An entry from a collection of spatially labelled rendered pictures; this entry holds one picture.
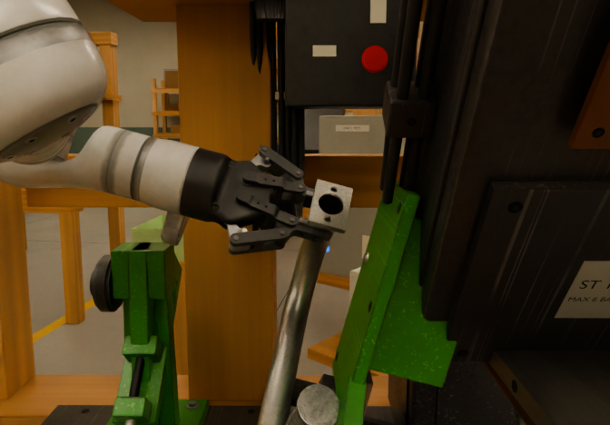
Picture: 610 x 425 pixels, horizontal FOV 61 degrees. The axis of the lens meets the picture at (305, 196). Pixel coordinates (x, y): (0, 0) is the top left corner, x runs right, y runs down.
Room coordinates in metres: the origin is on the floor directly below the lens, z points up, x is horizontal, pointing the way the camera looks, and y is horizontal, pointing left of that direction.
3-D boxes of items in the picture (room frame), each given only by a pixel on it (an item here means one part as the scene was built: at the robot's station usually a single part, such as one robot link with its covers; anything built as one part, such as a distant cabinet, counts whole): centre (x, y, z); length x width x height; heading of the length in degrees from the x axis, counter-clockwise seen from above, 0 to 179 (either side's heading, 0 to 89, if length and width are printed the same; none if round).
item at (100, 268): (0.66, 0.26, 1.12); 0.07 x 0.03 x 0.08; 0
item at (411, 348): (0.47, -0.09, 1.17); 0.13 x 0.12 x 0.20; 90
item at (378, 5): (0.75, -0.06, 1.42); 0.17 x 0.12 x 0.15; 90
